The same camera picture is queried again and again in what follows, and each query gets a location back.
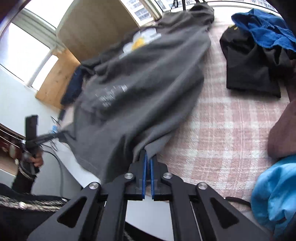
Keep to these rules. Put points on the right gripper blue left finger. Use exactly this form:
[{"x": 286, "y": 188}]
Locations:
[{"x": 140, "y": 175}]

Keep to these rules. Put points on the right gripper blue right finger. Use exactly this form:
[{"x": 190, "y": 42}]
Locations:
[{"x": 156, "y": 179}]

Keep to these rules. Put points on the dark grey daisy hoodie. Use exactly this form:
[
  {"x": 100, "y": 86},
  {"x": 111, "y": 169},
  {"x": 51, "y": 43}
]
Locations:
[{"x": 139, "y": 91}]

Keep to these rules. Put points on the left forearm black sleeve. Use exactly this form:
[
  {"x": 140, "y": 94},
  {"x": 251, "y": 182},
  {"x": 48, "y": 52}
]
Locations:
[{"x": 23, "y": 181}]

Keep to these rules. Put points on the left hand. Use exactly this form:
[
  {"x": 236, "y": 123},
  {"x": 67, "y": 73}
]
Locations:
[{"x": 30, "y": 163}]

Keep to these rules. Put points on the black power adapter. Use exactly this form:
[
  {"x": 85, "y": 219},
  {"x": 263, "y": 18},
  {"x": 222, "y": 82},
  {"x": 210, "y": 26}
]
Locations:
[{"x": 61, "y": 114}]

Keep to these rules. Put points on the pine slatted headboard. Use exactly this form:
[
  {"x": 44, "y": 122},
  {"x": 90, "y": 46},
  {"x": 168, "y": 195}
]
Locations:
[{"x": 56, "y": 82}]

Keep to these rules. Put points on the navy blue folded shirt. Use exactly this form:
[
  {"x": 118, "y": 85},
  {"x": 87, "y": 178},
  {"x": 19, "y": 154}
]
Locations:
[{"x": 74, "y": 87}]

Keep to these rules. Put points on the light blue fleece garment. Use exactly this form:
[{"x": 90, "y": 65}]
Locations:
[{"x": 273, "y": 197}]

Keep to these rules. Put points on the oak wooden board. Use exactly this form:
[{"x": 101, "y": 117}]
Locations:
[{"x": 89, "y": 27}]

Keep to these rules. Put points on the black yellow striped garment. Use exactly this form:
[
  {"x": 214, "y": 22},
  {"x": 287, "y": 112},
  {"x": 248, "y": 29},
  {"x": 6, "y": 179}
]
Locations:
[{"x": 253, "y": 68}]

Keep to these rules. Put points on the blue striped garment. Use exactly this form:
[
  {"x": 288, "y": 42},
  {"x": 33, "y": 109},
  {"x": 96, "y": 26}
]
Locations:
[{"x": 266, "y": 29}]

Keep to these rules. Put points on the black tracker camera left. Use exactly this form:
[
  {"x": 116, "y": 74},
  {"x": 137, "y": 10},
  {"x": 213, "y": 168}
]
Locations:
[{"x": 31, "y": 123}]

